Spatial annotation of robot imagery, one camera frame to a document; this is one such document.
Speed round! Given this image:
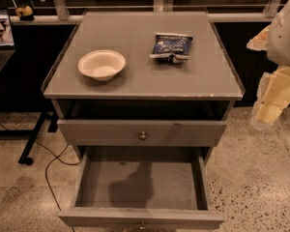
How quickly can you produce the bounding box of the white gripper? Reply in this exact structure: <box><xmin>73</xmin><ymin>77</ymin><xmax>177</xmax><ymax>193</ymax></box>
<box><xmin>250</xmin><ymin>66</ymin><xmax>290</xmax><ymax>131</ymax></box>

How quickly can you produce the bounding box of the blue chip bag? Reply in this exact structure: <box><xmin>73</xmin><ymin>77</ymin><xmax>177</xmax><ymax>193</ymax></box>
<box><xmin>150</xmin><ymin>33</ymin><xmax>193</xmax><ymax>64</ymax></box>

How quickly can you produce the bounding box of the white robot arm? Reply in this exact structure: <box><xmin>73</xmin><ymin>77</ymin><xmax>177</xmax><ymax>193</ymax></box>
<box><xmin>246</xmin><ymin>0</ymin><xmax>290</xmax><ymax>131</ymax></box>

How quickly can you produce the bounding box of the metal top drawer knob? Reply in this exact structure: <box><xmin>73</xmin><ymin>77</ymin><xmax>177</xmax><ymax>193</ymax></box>
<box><xmin>139</xmin><ymin>131</ymin><xmax>148</xmax><ymax>140</ymax></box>

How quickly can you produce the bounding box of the metal drawer knob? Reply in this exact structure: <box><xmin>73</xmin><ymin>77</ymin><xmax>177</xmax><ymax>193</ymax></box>
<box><xmin>139</xmin><ymin>131</ymin><xmax>148</xmax><ymax>140</ymax></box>
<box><xmin>139</xmin><ymin>222</ymin><xmax>146</xmax><ymax>231</ymax></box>

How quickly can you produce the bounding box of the grey drawer cabinet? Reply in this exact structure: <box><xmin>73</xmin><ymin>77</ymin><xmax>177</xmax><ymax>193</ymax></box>
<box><xmin>43</xmin><ymin>12</ymin><xmax>244</xmax><ymax>157</ymax></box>

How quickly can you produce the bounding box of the metal middle drawer knob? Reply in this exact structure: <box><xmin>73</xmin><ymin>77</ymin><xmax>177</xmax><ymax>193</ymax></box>
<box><xmin>139</xmin><ymin>222</ymin><xmax>146</xmax><ymax>231</ymax></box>

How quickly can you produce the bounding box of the grey open middle drawer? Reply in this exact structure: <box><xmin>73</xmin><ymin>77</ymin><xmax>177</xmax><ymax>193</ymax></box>
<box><xmin>59</xmin><ymin>147</ymin><xmax>223</xmax><ymax>230</ymax></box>

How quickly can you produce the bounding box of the grey top drawer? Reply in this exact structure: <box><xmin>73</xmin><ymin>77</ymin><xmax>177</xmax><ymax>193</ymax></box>
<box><xmin>58</xmin><ymin>120</ymin><xmax>226</xmax><ymax>147</ymax></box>

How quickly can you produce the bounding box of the white paper bowl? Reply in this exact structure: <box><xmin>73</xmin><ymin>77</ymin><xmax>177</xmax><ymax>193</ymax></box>
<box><xmin>78</xmin><ymin>50</ymin><xmax>126</xmax><ymax>81</ymax></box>

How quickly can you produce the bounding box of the black desk leg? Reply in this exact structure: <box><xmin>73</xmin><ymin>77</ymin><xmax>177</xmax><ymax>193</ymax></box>
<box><xmin>18</xmin><ymin>111</ymin><xmax>58</xmax><ymax>165</ymax></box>

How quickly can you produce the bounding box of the small yellow black object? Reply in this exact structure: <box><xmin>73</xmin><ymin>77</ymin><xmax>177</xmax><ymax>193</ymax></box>
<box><xmin>15</xmin><ymin>5</ymin><xmax>35</xmax><ymax>21</ymax></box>

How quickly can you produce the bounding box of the open laptop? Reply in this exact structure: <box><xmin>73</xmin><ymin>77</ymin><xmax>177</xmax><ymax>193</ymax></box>
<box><xmin>0</xmin><ymin>8</ymin><xmax>15</xmax><ymax>72</ymax></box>

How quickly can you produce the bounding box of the white horizontal rail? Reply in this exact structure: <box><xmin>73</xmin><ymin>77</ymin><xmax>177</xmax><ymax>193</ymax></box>
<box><xmin>9</xmin><ymin>12</ymin><xmax>275</xmax><ymax>25</ymax></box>

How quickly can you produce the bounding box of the black floor cable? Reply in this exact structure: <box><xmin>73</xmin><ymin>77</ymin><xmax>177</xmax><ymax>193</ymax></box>
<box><xmin>0</xmin><ymin>113</ymin><xmax>82</xmax><ymax>232</ymax></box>

